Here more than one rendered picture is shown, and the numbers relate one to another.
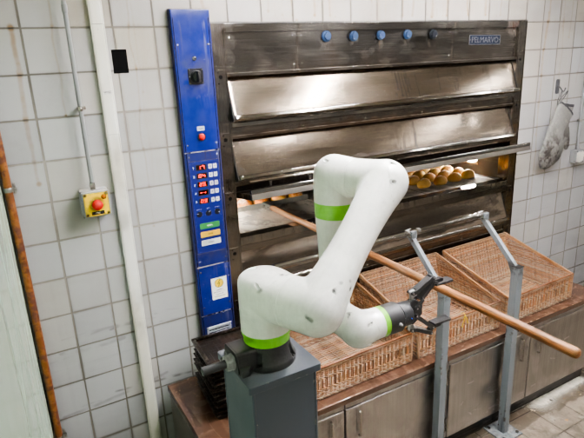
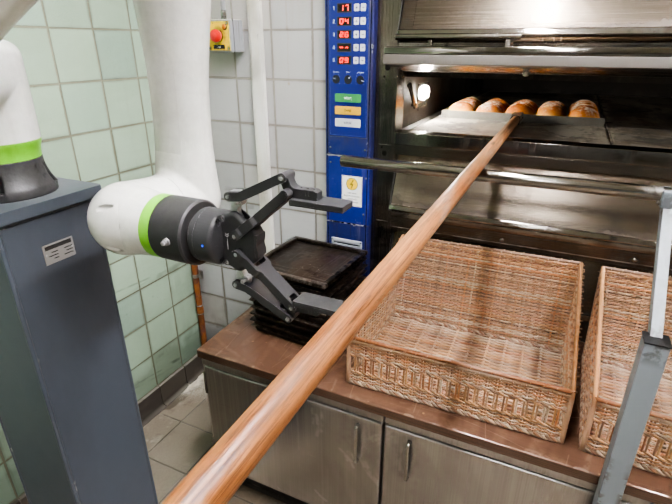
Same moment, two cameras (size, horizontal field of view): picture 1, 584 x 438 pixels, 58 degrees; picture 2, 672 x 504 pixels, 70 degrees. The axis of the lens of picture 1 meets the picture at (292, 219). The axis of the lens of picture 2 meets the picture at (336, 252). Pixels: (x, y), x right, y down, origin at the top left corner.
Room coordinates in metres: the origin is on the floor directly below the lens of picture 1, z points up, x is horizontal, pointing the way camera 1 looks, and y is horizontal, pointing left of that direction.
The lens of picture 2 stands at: (1.21, -0.91, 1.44)
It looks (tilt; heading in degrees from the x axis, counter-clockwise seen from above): 23 degrees down; 54
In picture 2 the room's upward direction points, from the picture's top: straight up
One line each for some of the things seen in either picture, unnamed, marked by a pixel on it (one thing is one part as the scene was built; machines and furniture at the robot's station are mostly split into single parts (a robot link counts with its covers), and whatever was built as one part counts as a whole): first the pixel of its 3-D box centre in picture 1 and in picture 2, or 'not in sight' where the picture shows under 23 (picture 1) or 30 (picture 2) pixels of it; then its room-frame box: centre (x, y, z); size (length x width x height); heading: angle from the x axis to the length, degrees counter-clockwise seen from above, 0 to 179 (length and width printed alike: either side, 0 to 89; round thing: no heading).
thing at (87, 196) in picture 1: (95, 202); (225, 36); (1.94, 0.75, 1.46); 0.10 x 0.07 x 0.10; 119
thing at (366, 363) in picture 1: (334, 331); (468, 320); (2.20, -0.17, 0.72); 0.56 x 0.49 x 0.28; 120
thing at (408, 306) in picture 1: (408, 311); (232, 238); (1.44, -0.34, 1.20); 0.09 x 0.07 x 0.08; 119
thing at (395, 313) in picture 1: (388, 317); (191, 229); (1.41, -0.28, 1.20); 0.12 x 0.06 x 0.09; 29
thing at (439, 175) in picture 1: (417, 171); not in sight; (3.37, -0.84, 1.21); 0.61 x 0.48 x 0.06; 29
